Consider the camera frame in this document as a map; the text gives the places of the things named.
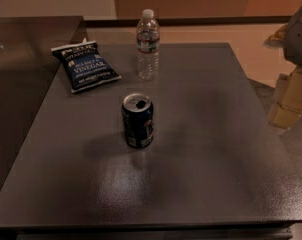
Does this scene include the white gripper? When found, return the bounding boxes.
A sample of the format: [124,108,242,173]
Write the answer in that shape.
[268,66,302,130]

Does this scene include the clear plastic water bottle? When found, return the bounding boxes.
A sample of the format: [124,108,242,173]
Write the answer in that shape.
[136,9,160,80]

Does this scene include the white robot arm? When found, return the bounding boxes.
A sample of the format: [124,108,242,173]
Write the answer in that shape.
[268,6,302,131]

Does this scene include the dark blue soda can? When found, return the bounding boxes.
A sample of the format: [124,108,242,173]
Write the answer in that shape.
[121,93,154,149]

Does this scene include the blue salt vinegar chips bag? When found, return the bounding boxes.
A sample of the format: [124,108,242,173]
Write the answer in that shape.
[51,40,121,93]

